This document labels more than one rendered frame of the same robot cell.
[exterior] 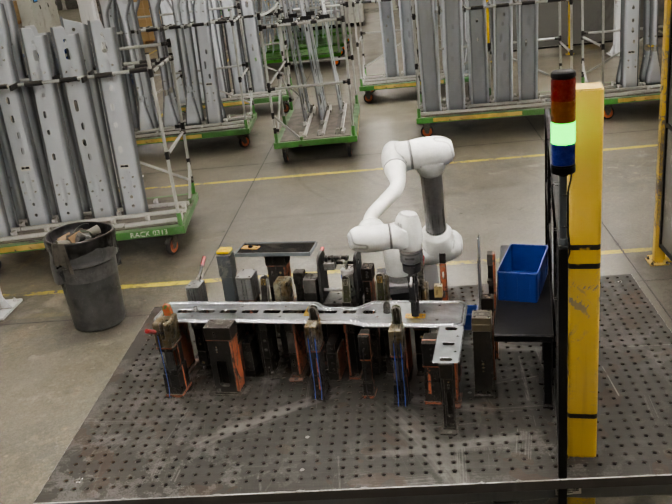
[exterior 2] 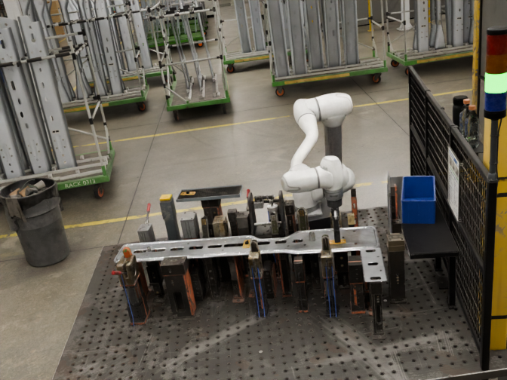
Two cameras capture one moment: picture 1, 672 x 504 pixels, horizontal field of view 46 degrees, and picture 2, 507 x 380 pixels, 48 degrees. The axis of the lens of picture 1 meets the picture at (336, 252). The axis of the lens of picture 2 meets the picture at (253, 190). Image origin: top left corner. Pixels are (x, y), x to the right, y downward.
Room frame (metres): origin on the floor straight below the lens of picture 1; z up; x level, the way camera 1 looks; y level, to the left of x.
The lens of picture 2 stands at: (0.50, 0.34, 2.42)
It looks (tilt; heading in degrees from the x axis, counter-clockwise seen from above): 24 degrees down; 354
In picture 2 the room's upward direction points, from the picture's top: 8 degrees counter-clockwise
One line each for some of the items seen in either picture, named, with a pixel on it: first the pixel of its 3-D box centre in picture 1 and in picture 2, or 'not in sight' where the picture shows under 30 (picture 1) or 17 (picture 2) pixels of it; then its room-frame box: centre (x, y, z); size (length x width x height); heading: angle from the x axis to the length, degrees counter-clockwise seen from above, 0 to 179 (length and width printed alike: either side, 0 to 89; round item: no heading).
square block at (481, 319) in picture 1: (483, 353); (396, 268); (2.76, -0.54, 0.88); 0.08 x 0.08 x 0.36; 75
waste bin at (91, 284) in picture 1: (89, 277); (38, 222); (5.37, 1.81, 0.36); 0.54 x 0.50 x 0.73; 174
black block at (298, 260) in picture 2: (367, 364); (301, 285); (2.84, -0.08, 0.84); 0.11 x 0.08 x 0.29; 165
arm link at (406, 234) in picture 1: (405, 230); (329, 172); (2.91, -0.28, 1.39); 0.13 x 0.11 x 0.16; 89
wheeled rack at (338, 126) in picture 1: (314, 74); (192, 53); (10.05, 0.01, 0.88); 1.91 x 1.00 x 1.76; 175
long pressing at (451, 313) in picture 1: (304, 313); (243, 245); (3.07, 0.16, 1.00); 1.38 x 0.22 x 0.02; 75
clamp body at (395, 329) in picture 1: (398, 363); (328, 283); (2.77, -0.20, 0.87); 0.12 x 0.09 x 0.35; 165
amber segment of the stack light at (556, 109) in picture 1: (563, 110); (496, 62); (2.20, -0.69, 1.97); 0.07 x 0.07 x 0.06
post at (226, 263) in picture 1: (231, 294); (173, 233); (3.52, 0.53, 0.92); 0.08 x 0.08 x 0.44; 75
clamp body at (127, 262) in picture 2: (172, 355); (133, 289); (3.04, 0.76, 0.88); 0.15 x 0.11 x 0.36; 165
